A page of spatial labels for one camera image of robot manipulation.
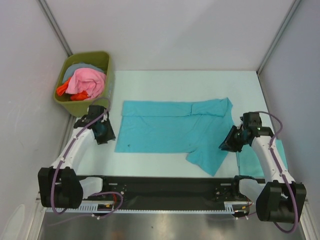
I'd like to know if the white slotted cable duct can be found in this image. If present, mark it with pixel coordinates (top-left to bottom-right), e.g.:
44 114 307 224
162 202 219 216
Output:
46 201 255 214

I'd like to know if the cyan blue t shirt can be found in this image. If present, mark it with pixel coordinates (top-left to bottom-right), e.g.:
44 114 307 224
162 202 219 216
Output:
115 98 234 176

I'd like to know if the folded teal t shirt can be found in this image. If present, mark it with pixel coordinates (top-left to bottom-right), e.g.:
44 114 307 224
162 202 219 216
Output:
237 139 288 179

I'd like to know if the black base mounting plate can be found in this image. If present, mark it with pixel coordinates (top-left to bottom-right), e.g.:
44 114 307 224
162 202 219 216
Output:
88 175 254 209

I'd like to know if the pink t shirt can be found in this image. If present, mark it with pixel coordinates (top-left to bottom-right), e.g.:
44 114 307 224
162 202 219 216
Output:
65 67 107 99

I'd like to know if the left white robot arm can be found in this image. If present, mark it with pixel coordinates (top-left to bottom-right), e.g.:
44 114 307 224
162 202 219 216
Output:
37 105 116 211

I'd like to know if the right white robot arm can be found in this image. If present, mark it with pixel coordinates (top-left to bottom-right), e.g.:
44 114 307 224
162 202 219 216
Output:
219 111 307 225

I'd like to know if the grey blue t shirt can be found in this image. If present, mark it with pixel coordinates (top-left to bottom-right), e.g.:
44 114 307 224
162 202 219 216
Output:
62 62 104 83

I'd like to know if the orange red t shirt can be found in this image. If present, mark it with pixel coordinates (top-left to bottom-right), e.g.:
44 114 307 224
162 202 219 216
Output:
56 77 89 101

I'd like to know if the olive green plastic bin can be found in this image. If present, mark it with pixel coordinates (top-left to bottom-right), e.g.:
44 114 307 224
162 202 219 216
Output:
53 51 115 117

